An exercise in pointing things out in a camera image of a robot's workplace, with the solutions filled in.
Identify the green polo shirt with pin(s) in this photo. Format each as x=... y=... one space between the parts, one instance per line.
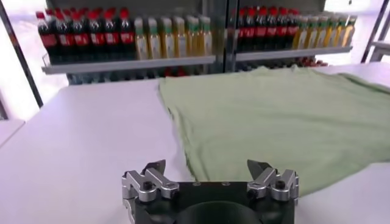
x=274 y=121

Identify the red-cap cola bottle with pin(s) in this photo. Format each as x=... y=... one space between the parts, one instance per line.
x=272 y=30
x=97 y=38
x=65 y=39
x=282 y=30
x=242 y=32
x=48 y=39
x=127 y=37
x=252 y=31
x=112 y=38
x=292 y=30
x=262 y=31
x=81 y=39

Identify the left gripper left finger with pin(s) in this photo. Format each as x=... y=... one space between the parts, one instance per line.
x=152 y=182

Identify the black slanted pole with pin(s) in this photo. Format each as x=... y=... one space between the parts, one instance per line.
x=22 y=58
x=373 y=32

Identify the metal drinks shelf rack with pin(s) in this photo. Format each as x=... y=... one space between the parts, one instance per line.
x=122 y=64
x=289 y=53

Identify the yellow tea bottle green label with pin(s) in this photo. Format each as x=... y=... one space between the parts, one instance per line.
x=321 y=36
x=180 y=44
x=339 y=34
x=298 y=38
x=192 y=42
x=153 y=45
x=167 y=44
x=330 y=35
x=348 y=33
x=140 y=45
x=205 y=41
x=310 y=36

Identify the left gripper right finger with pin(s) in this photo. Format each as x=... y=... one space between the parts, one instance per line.
x=274 y=185

